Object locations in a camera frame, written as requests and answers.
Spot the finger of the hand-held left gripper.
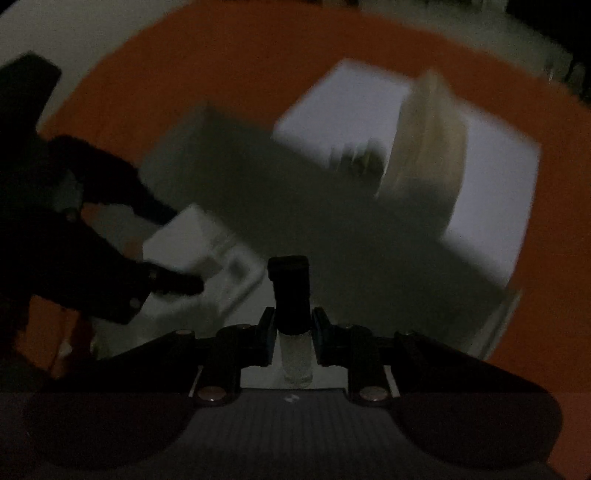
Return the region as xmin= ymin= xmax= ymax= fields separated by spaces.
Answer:
xmin=46 ymin=220 xmax=206 ymax=326
xmin=50 ymin=135 xmax=179 ymax=226

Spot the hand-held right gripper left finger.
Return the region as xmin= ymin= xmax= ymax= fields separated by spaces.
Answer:
xmin=92 ymin=307 xmax=277 ymax=407

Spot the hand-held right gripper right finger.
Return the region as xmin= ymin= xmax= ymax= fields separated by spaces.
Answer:
xmin=312 ymin=307 xmax=546 ymax=407

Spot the small glass bottle black cap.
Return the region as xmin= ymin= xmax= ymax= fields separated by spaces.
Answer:
xmin=267 ymin=256 xmax=317 ymax=387

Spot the small white box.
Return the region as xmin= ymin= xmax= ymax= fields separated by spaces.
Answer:
xmin=142 ymin=204 xmax=269 ymax=325

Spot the orange desktop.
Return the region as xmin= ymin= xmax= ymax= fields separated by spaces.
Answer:
xmin=36 ymin=0 xmax=591 ymax=394

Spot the grey desk mat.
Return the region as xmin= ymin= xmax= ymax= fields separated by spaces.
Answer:
xmin=137 ymin=57 xmax=542 ymax=361

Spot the beige container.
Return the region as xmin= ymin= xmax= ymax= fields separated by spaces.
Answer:
xmin=375 ymin=68 xmax=468 ymax=228

